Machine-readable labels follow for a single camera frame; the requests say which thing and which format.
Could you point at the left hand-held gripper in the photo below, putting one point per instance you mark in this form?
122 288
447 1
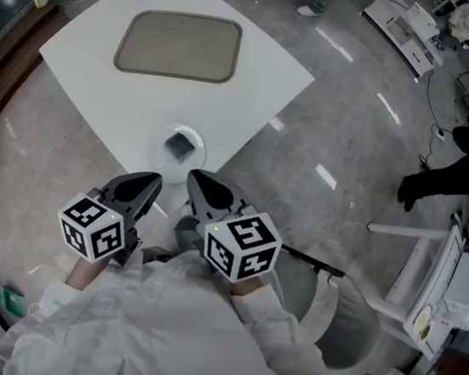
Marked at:
92 228

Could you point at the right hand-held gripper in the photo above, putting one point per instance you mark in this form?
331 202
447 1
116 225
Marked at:
243 248

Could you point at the white round plate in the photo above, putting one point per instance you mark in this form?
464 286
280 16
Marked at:
156 163

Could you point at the small dark object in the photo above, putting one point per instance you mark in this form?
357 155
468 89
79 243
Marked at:
180 147

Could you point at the person's left forearm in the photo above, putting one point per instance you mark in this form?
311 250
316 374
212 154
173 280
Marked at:
86 274

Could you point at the person's right forearm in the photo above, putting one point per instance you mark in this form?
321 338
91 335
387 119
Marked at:
249 289

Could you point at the pale yellow round object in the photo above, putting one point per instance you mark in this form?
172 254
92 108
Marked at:
420 322

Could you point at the person's grey trousers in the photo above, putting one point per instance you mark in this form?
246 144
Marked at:
189 236

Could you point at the person's white coat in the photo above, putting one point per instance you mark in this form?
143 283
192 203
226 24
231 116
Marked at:
165 323

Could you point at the green notebook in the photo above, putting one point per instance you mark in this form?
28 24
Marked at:
13 301

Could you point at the grey rounded placemat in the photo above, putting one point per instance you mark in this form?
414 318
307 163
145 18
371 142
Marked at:
178 46

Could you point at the white square table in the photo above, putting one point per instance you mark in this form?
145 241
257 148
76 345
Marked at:
84 55

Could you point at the grey office chair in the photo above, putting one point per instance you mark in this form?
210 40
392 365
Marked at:
349 326

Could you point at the white side table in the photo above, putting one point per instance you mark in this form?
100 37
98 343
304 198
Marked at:
406 282

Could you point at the small green bowl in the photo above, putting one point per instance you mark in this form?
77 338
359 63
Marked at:
426 332

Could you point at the white low cabinet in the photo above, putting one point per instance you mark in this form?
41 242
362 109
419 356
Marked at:
401 28

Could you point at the white box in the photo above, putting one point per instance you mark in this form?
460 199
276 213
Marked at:
424 18

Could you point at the white wall socket adapter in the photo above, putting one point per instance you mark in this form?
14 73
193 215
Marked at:
438 133

